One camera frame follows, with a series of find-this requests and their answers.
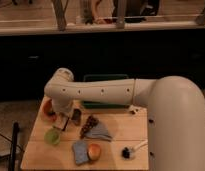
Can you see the orange bowl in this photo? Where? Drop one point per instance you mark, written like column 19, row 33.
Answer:
column 48, row 112

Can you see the brown grape bunch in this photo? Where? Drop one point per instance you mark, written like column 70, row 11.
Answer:
column 89, row 124

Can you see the black white dish brush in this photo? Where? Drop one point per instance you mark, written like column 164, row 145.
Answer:
column 129, row 152

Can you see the blue sponge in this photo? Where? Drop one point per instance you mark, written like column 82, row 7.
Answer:
column 80, row 152

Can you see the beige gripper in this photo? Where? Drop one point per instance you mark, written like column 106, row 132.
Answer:
column 60, row 121

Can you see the small metal cup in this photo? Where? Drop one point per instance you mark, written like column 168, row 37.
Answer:
column 76, row 117

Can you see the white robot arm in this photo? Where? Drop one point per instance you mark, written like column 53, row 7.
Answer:
column 175, row 111

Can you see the grey folded cloth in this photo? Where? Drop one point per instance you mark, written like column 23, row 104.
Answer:
column 99, row 132

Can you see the wooden block eraser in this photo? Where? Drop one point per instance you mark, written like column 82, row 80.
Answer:
column 65, row 125

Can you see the black stand pole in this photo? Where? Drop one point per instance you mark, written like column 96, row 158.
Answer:
column 11, row 164

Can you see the orange bread roll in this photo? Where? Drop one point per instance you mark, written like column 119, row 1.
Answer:
column 94, row 151

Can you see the green plastic tray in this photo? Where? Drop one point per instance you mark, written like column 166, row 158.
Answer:
column 103, row 77

